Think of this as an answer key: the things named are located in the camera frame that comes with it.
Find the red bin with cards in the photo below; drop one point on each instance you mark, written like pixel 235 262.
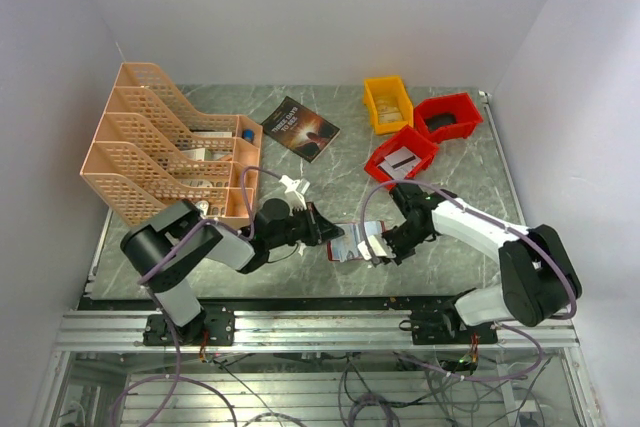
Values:
pixel 407 137

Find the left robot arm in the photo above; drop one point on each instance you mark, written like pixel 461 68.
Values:
pixel 165 249

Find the pink mesh file organizer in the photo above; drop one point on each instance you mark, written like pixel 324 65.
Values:
pixel 152 147

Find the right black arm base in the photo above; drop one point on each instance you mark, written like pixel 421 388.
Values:
pixel 445 328

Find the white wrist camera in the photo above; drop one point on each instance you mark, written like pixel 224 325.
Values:
pixel 374 249
pixel 295 190

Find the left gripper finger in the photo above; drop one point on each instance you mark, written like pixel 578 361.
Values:
pixel 327 231
pixel 313 236

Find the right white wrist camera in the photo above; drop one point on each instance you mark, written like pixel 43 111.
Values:
pixel 374 249

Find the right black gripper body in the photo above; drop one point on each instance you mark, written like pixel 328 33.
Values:
pixel 402 240

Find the aluminium mounting rail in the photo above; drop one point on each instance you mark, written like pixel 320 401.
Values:
pixel 302 331

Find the white cards in red bin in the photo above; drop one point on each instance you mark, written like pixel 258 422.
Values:
pixel 399 164

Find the dark paperback book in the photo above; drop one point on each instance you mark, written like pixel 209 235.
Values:
pixel 299 129

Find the yellow plastic bin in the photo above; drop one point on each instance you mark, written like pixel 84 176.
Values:
pixel 389 106

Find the blue bottle cap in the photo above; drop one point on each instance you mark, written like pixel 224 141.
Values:
pixel 248 135

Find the red leather card holder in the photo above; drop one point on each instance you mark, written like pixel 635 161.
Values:
pixel 350 229

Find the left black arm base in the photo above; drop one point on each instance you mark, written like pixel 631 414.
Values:
pixel 210 327

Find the dark item in red bin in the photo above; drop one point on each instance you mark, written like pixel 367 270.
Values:
pixel 440 120

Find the red bin with dark item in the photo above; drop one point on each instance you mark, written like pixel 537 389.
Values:
pixel 461 105

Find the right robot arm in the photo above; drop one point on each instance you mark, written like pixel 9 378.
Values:
pixel 537 278

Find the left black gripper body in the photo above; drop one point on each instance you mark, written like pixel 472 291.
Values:
pixel 296 226

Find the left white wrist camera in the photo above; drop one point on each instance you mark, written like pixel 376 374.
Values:
pixel 295 190

